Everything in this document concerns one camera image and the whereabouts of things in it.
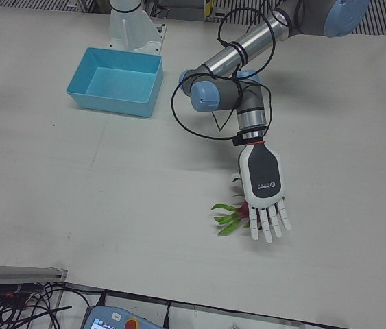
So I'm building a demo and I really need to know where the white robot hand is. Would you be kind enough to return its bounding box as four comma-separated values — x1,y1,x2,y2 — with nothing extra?
231,143,292,244

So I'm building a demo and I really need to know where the pink dragon fruit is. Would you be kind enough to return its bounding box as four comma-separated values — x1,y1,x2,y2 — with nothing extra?
210,184,252,238

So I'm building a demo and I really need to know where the light blue plastic bin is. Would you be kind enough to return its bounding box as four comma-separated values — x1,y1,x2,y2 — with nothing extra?
65,47,165,119

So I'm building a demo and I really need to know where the blue teach pendant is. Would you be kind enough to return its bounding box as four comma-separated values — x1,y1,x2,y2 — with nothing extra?
80,305,161,329

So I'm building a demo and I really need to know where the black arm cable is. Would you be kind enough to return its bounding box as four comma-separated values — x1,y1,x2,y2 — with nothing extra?
169,8,276,140

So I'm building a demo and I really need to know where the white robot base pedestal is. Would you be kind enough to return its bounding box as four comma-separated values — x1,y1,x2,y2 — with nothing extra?
108,0,169,55

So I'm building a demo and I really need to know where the black floor cable bundle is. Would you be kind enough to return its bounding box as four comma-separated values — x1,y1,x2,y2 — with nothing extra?
0,280,108,329

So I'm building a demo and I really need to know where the aluminium profile rail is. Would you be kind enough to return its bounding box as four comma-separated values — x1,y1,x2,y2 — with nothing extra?
0,264,69,286

